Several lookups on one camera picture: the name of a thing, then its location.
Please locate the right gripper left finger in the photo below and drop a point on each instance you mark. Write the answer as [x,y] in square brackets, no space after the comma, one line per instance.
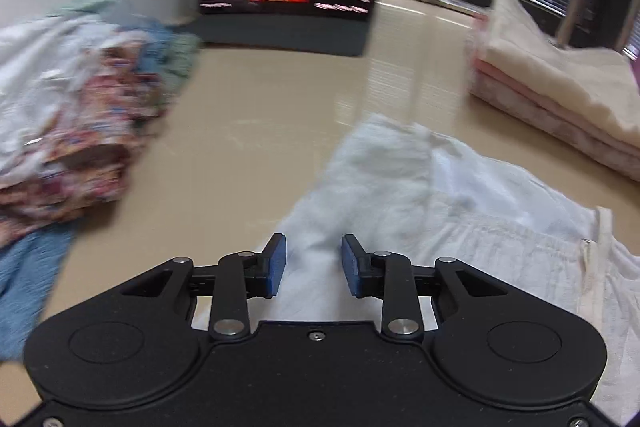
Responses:
[239,278]

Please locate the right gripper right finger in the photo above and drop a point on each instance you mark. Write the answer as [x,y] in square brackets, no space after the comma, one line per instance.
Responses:
[389,278]

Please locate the white skirt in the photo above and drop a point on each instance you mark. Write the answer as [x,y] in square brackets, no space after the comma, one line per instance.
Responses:
[415,192]

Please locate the folded beige clothes stack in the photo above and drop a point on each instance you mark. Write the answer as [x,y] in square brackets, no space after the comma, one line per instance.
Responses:
[586,98]

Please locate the red floral garment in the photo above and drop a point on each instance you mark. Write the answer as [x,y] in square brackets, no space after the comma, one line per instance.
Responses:
[90,148]

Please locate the blue knit garment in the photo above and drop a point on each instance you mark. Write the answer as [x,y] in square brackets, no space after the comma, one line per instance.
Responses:
[29,268]

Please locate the light green garment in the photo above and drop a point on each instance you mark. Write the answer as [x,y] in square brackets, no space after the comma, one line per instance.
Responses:
[167,52]

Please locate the white crumpled garment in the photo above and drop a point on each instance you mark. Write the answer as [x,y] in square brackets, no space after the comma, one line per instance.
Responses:
[44,63]

